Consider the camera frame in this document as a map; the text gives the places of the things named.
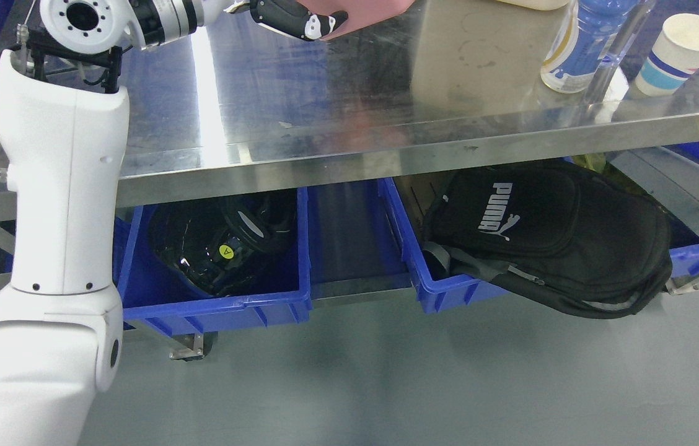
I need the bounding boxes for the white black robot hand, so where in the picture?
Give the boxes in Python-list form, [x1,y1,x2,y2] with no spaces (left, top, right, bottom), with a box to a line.
[201,1,349,42]

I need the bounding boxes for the pink plastic storage box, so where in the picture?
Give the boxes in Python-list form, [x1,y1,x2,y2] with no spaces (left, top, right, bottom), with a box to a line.
[299,0,414,42]

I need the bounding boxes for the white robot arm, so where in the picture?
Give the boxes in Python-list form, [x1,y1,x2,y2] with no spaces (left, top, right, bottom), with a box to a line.
[0,1,247,445]

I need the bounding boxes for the black gear with yellow sticker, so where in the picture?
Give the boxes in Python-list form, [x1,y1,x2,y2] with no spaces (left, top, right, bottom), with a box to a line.
[148,189,297,297]

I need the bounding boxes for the blue labelled drink bottle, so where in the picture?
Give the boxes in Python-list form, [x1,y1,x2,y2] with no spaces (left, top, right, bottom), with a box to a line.
[540,1,636,94]

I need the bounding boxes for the blue bin with backpack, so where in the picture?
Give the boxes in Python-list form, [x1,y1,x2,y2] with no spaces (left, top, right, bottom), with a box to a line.
[378,142,699,313]

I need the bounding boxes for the blue bin with black gear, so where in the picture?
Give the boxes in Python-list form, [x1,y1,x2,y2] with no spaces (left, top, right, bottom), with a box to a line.
[117,188,313,337]

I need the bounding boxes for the clear plastic tube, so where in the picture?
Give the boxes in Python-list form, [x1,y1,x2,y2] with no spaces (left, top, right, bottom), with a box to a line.
[582,1,657,103]

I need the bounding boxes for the black Puma backpack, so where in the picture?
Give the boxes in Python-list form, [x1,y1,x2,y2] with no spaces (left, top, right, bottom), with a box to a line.
[421,160,673,320]

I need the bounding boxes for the white blue paper cup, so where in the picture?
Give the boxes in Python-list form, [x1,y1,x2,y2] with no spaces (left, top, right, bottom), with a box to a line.
[635,12,699,97]

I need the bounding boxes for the grey metal tray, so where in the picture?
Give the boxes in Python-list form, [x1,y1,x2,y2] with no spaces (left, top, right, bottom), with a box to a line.
[606,147,699,237]

